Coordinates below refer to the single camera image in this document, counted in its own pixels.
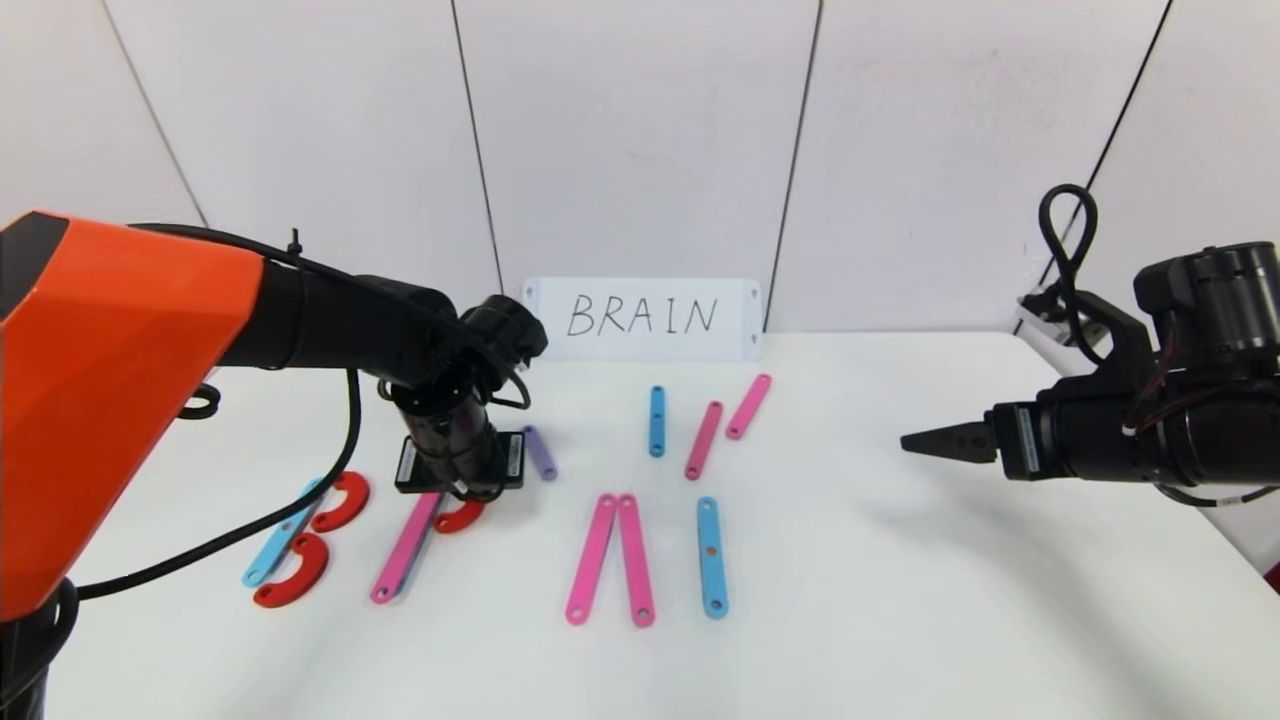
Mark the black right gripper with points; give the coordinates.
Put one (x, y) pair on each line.
(1021, 440)

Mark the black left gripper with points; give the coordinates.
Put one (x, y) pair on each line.
(458, 473)

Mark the small red curved piece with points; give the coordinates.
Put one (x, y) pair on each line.
(462, 520)

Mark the short purple bar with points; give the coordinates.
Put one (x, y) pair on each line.
(543, 460)

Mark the long light pink bar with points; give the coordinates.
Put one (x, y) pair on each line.
(592, 560)
(400, 555)

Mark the short blue bar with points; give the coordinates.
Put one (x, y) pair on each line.
(657, 420)

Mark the long deep pink bar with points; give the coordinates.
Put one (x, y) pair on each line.
(636, 562)
(704, 440)

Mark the black and orange left arm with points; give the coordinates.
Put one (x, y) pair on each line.
(100, 400)

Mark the white BRAIN sign card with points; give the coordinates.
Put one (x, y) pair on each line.
(640, 345)

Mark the large red curved piece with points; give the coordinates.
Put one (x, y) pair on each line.
(305, 583)
(353, 496)

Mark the short pink bar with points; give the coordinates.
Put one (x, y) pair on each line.
(748, 407)

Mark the long light blue bar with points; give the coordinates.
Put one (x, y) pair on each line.
(712, 580)
(262, 565)

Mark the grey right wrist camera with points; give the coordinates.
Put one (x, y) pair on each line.
(1038, 310)

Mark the black right camera bracket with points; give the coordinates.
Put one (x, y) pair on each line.
(1125, 335)

